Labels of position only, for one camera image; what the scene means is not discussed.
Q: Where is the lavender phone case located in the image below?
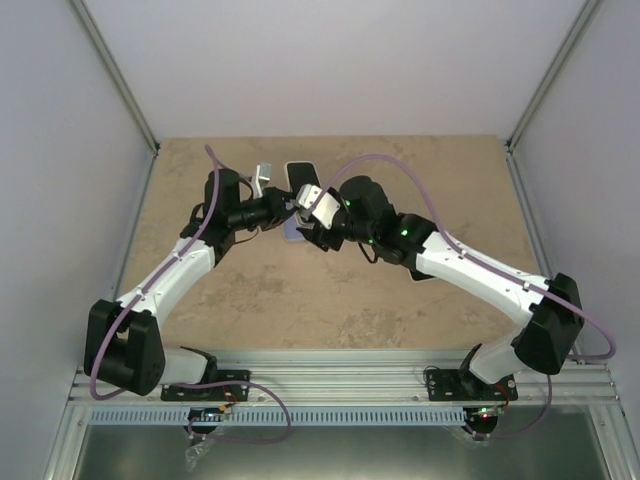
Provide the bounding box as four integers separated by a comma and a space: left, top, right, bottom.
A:
283, 218, 305, 243

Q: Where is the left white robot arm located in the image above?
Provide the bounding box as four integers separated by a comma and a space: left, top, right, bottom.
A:
84, 168, 294, 400

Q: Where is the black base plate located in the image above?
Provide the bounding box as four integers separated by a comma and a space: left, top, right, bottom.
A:
160, 370, 251, 403
423, 366, 519, 402

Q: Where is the slotted cable duct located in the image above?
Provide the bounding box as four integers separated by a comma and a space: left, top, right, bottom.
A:
88, 406, 467, 427

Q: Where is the controller board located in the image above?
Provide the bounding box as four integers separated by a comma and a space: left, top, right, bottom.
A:
469, 404, 505, 426
187, 404, 233, 423

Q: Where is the phone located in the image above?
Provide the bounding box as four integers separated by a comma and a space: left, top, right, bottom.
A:
285, 161, 321, 194
409, 270, 434, 282

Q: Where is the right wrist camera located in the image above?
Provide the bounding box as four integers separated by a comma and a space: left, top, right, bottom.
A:
294, 184, 341, 230

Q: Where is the right controller board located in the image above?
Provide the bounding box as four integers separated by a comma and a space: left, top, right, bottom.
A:
469, 404, 505, 426

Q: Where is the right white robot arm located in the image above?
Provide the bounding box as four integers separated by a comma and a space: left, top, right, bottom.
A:
289, 172, 584, 399

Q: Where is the right aluminium corner post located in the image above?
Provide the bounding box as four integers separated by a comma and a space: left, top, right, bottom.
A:
504, 0, 604, 155

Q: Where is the left controller board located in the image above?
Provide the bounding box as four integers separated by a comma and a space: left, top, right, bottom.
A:
187, 404, 233, 423

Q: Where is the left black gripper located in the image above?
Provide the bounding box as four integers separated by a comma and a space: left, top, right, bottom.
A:
229, 187, 299, 231

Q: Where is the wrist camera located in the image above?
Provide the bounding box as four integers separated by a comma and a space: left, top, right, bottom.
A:
294, 184, 341, 230
250, 163, 272, 199

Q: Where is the clear plastic bag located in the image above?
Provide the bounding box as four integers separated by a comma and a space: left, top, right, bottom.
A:
184, 434, 210, 472

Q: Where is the aluminium corner post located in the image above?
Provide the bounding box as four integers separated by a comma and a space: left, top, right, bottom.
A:
68, 0, 160, 155
504, 0, 604, 155

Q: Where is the left aluminium corner post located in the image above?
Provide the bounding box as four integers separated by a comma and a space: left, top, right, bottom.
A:
68, 0, 160, 155

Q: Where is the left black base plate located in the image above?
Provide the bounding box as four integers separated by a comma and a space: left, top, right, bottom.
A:
160, 370, 251, 403

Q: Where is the aluminium rail frame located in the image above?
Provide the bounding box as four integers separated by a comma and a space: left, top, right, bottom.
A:
69, 147, 618, 407

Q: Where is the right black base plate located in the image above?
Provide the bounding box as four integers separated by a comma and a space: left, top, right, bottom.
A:
423, 366, 519, 402

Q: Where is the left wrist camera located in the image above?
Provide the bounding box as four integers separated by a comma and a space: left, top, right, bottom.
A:
250, 163, 272, 199

